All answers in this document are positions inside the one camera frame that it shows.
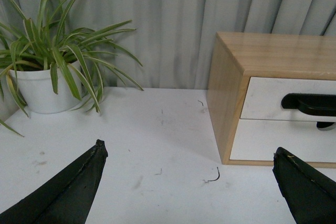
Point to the white drawer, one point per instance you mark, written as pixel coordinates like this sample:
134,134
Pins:
257,140
264,96

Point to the green spider plant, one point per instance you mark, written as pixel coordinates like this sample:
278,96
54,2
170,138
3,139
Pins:
47,43

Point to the small dark wire scrap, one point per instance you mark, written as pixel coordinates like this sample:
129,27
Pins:
215,179

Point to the grey curtain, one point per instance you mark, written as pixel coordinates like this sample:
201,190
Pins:
173,39

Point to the white lower drawer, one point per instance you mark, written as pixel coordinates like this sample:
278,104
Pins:
257,140

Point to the white plant pot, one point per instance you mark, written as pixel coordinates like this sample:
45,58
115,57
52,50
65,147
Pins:
36,88

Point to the white upper drawer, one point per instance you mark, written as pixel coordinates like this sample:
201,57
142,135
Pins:
264,96

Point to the black upper drawer handle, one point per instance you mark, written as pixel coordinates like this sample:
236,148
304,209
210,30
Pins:
311,104

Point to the black drawer handle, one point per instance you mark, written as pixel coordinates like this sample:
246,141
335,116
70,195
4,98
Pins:
311,104
325,126

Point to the wooden drawer cabinet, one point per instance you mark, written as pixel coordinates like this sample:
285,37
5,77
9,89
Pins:
239,56

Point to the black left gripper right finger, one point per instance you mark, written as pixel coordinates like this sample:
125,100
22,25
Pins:
309,194

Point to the black lower drawer handle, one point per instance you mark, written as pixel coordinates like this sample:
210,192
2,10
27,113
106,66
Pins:
325,126

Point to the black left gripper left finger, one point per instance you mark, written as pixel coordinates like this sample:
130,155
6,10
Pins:
65,198

